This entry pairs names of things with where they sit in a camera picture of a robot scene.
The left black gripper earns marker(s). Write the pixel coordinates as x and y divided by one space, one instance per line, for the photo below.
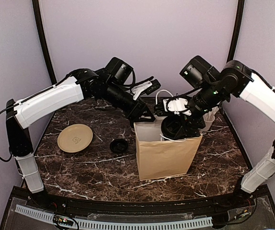
129 113

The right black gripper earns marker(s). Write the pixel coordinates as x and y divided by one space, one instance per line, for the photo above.
189 131

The white cup holding straws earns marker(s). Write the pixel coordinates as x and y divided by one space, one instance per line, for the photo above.
206 128

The brown paper bag white handles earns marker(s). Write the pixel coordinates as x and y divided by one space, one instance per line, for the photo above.
158 158

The stack of black cup lids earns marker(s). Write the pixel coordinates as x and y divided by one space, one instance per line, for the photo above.
118 146

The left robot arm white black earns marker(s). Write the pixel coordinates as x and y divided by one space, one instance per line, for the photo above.
21 114

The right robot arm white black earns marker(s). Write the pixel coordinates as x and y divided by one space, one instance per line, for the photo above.
250 86

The bundle of white wrapped straws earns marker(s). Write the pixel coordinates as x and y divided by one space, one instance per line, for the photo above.
210 116

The beige round plate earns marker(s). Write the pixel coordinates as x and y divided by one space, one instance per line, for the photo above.
75 138

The black right frame post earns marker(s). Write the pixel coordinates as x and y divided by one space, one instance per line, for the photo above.
236 30

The black frame post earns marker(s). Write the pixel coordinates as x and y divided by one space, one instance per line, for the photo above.
42 40
236 30

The black front table rail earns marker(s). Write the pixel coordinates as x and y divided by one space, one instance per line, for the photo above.
213 206

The black left frame post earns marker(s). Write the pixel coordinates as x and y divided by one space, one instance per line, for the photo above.
42 40

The white slotted cable duct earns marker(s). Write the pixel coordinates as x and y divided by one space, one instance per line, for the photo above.
84 224

